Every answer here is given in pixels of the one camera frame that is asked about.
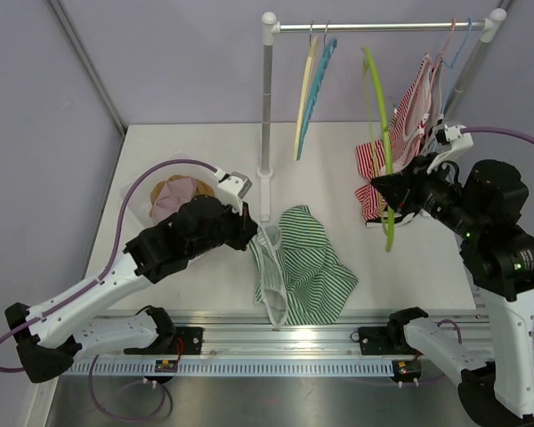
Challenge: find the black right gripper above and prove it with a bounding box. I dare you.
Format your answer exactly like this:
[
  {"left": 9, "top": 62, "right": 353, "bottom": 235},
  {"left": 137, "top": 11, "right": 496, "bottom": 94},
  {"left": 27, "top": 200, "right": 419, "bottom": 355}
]
[{"left": 371, "top": 151, "right": 485, "bottom": 238}]

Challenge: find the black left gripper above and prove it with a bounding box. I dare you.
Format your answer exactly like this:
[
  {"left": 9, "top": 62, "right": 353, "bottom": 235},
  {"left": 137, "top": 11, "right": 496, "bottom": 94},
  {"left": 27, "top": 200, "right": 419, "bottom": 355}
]
[{"left": 188, "top": 197, "right": 261, "bottom": 260}]

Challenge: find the brown tank top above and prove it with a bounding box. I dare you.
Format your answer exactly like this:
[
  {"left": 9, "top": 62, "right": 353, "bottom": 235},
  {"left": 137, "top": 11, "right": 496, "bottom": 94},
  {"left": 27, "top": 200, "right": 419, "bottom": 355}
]
[{"left": 150, "top": 175, "right": 215, "bottom": 224}]

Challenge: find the pink tank top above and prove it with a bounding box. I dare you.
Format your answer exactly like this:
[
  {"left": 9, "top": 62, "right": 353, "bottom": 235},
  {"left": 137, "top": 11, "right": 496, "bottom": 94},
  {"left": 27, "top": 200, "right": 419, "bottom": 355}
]
[{"left": 151, "top": 178, "right": 197, "bottom": 223}]

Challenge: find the green striped tank top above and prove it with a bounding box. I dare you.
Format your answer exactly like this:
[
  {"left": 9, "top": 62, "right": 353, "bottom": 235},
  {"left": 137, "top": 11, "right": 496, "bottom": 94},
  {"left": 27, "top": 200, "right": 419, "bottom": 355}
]
[{"left": 249, "top": 205, "right": 359, "bottom": 328}]

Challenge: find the green hanger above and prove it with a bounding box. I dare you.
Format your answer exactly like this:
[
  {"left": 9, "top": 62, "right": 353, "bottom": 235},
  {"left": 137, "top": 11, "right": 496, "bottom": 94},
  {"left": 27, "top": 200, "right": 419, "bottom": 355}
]
[{"left": 362, "top": 46, "right": 395, "bottom": 253}]

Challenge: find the cream hanger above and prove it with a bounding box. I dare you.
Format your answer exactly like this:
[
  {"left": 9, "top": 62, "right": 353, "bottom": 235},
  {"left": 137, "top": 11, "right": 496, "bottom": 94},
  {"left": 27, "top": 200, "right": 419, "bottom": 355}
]
[{"left": 293, "top": 32, "right": 319, "bottom": 161}]

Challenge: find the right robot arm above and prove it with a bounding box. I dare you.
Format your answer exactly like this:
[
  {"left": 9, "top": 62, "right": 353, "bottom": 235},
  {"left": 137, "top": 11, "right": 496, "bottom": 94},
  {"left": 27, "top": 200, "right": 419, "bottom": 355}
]
[{"left": 371, "top": 156, "right": 534, "bottom": 426}]

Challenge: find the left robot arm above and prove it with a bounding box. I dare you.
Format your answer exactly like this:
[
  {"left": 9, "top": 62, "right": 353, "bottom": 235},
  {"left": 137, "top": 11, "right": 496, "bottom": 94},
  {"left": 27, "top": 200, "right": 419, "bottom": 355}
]
[{"left": 5, "top": 196, "right": 258, "bottom": 383}]

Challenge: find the red striped tank top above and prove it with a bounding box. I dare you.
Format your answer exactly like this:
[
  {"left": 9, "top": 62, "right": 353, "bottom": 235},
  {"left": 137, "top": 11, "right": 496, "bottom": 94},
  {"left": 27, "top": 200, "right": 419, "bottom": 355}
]
[{"left": 353, "top": 53, "right": 433, "bottom": 222}]

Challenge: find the light blue thin hanger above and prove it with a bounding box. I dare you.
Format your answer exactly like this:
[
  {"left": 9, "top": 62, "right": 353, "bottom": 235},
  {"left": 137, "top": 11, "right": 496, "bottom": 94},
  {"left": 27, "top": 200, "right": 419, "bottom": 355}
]
[{"left": 422, "top": 17, "right": 474, "bottom": 157}]

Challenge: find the pink hanger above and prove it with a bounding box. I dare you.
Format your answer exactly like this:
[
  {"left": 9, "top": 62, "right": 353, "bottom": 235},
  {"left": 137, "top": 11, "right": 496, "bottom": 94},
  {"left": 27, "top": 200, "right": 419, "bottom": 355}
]
[{"left": 430, "top": 18, "right": 457, "bottom": 113}]

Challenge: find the white plastic basket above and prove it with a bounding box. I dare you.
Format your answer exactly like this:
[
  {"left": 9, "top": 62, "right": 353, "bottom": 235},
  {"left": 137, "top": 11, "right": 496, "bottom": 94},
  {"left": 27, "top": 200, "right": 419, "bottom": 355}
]
[{"left": 125, "top": 164, "right": 217, "bottom": 231}]

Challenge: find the metal clothes rack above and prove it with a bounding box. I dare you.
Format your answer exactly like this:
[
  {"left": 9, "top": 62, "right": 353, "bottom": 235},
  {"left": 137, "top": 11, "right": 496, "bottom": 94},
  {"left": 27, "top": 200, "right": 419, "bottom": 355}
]
[{"left": 257, "top": 1, "right": 514, "bottom": 222}]

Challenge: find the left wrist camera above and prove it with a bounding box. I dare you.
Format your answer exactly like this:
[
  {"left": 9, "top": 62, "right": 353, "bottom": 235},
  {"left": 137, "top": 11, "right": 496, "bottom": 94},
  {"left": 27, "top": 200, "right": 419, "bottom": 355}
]
[{"left": 214, "top": 168, "right": 252, "bottom": 215}]

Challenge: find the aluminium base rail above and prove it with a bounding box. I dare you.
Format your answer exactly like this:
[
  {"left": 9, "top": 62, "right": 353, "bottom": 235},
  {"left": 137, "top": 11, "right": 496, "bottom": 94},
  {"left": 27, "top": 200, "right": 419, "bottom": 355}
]
[{"left": 66, "top": 309, "right": 495, "bottom": 359}]

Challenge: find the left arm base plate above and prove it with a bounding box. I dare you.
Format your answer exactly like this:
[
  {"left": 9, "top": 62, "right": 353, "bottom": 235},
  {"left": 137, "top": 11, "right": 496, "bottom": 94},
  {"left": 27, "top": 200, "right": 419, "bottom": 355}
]
[{"left": 123, "top": 326, "right": 204, "bottom": 356}]

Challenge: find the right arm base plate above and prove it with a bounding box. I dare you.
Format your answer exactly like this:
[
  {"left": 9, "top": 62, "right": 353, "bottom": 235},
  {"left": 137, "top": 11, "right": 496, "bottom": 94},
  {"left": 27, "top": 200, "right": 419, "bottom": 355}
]
[{"left": 350, "top": 326, "right": 417, "bottom": 356}]

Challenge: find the white slotted cable duct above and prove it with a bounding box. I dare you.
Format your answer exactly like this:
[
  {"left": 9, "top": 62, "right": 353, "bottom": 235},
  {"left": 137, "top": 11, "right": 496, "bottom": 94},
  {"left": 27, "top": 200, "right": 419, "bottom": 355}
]
[{"left": 68, "top": 359, "right": 393, "bottom": 377}]

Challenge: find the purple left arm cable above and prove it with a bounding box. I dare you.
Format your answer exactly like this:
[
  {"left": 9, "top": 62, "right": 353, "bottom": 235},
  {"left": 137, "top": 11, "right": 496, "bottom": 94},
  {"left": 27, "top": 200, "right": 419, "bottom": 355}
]
[{"left": 0, "top": 159, "right": 222, "bottom": 373}]

